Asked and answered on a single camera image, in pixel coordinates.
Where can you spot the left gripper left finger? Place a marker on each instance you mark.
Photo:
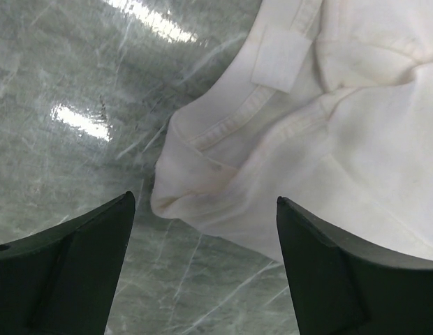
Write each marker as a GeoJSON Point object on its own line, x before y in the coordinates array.
{"type": "Point", "coordinates": [62, 280]}

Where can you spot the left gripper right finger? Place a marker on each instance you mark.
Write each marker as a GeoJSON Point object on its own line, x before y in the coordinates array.
{"type": "Point", "coordinates": [343, 284]}

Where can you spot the cream white t shirt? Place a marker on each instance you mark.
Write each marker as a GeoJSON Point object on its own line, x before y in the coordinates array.
{"type": "Point", "coordinates": [329, 104]}

